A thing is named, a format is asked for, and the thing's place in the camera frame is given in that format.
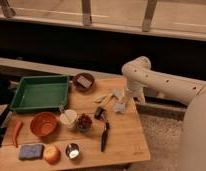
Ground small metal cup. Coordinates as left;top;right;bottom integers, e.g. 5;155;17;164
65;143;80;159

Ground green plastic tray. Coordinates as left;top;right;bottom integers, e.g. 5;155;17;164
10;75;69;113

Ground grey sponge block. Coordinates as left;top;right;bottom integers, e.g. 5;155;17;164
77;76;91;88

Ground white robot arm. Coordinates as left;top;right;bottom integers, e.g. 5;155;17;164
122;56;206;171

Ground white cup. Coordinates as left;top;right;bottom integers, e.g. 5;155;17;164
60;109;78;129

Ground orange apple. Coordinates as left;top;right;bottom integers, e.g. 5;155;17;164
43;145;60;164

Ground glass bowl of red berries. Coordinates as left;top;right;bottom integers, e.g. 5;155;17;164
76;114;92;132

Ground wooden fork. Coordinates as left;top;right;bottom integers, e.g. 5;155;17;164
100;94;113;107

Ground dark brown bowl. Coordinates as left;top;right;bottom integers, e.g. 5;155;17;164
73;73;95;92

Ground red chili pepper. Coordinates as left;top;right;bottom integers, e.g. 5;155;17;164
12;120;23;147

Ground wooden spatula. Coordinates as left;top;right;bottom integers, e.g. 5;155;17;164
94;93;112;103

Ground white spoon in cup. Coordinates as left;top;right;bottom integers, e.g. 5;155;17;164
59;105;70;122

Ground blue sponge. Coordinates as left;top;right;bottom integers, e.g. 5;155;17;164
18;144;44;160

